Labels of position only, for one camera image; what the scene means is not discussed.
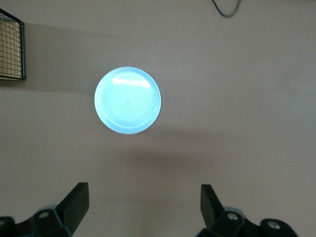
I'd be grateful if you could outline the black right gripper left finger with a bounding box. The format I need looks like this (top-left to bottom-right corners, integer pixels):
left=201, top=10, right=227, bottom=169
left=0, top=182, right=89, bottom=237

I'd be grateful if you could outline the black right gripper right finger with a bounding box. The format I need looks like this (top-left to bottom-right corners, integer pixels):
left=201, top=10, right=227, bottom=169
left=196, top=184, right=297, bottom=237

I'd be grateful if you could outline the light blue round plate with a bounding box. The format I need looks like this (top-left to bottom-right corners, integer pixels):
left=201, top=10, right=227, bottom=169
left=93, top=66, right=162, bottom=135

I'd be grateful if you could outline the black wire basket wooden bottom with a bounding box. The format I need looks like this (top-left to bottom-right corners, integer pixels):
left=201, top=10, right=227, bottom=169
left=0, top=8, right=27, bottom=81

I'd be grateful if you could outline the thin black cable loop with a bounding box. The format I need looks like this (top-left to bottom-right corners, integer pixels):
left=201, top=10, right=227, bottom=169
left=211, top=0, right=241, bottom=18

